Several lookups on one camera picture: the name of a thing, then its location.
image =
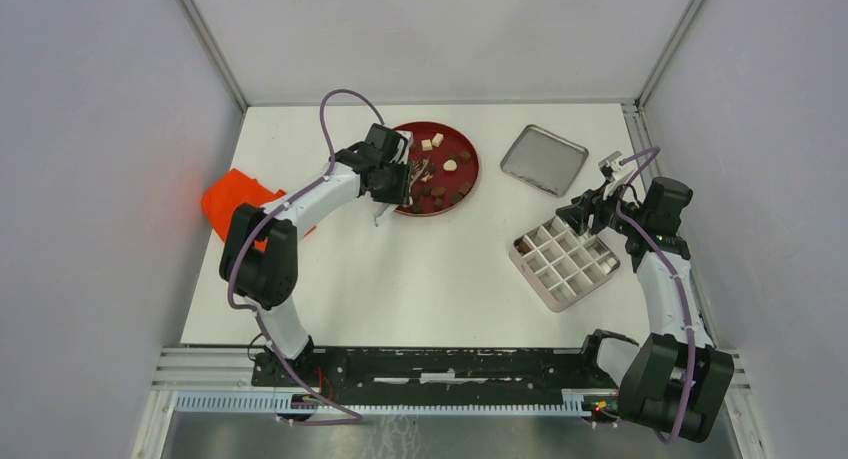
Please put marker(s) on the silver tin lid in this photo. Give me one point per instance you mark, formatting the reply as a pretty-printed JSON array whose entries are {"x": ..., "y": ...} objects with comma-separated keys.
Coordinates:
[{"x": 544, "y": 160}]

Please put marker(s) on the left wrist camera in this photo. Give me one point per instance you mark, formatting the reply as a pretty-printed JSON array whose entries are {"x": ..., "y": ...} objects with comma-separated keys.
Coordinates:
[{"x": 406, "y": 142}]

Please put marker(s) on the metal tongs white handle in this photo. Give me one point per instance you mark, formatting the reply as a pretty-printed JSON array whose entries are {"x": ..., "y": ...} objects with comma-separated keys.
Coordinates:
[{"x": 414, "y": 171}]

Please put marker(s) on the pink compartment box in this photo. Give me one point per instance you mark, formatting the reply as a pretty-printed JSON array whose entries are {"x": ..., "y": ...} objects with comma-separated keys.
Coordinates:
[{"x": 560, "y": 265}]

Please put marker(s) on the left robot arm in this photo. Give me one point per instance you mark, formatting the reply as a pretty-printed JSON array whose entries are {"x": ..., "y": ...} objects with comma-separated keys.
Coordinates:
[{"x": 260, "y": 261}]

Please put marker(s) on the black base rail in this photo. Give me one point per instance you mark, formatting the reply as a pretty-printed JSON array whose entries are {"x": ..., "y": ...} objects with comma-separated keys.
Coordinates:
[{"x": 360, "y": 376}]

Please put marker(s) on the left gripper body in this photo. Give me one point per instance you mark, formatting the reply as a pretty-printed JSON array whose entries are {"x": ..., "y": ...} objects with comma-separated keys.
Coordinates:
[{"x": 394, "y": 184}]

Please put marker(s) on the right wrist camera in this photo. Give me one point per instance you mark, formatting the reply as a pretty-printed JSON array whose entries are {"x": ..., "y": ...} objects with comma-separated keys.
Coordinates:
[{"x": 615, "y": 173}]

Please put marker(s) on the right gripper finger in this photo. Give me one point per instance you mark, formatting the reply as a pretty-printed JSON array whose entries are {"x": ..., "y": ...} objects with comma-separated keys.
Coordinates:
[
  {"x": 586, "y": 200},
  {"x": 578, "y": 218}
]

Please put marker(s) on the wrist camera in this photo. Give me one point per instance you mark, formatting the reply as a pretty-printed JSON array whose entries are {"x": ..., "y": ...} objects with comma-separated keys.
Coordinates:
[
  {"x": 615, "y": 173},
  {"x": 406, "y": 142}
]

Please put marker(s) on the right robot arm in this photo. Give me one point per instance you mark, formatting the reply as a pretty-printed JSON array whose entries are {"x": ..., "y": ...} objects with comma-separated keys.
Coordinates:
[{"x": 676, "y": 381}]

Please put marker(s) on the red round tray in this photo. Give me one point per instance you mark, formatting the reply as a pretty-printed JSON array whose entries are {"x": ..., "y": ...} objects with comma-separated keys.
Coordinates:
[{"x": 453, "y": 172}]

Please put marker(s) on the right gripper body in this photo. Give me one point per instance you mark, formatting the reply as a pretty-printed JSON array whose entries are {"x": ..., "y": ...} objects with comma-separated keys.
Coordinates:
[{"x": 607, "y": 215}]

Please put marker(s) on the orange cloth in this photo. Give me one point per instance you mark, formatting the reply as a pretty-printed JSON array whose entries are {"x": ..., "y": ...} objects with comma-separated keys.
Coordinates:
[{"x": 232, "y": 190}]

